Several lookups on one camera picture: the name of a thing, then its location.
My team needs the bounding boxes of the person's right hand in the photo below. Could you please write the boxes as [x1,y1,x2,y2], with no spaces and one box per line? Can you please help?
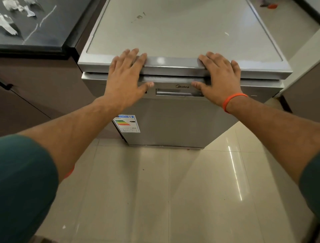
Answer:
[192,51,244,113]

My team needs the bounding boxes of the person's left hand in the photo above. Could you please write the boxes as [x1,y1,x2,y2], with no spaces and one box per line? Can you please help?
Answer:
[101,48,155,113]

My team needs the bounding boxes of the silver dishwasher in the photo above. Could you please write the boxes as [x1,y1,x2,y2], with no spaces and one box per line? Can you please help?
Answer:
[77,0,293,150]

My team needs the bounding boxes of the white paper scraps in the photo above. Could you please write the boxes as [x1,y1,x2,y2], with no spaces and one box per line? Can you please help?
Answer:
[0,0,37,35]

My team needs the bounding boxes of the person's left forearm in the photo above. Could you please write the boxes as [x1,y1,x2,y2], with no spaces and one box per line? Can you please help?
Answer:
[17,96,120,185]

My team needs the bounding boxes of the person's right forearm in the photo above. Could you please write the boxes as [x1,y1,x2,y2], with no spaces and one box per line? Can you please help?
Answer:
[226,96,320,186]

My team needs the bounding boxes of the orange thread wristband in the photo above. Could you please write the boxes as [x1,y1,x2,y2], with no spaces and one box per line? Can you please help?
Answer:
[222,93,249,113]

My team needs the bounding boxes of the red plastic bucket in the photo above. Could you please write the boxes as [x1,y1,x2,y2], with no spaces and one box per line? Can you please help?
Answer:
[64,165,75,180]

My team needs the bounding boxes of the green shirt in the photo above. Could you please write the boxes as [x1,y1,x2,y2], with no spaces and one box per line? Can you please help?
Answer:
[0,135,320,243]

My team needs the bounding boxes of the black cabinet handle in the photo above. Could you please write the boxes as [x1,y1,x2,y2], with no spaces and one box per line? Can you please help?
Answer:
[0,80,14,92]

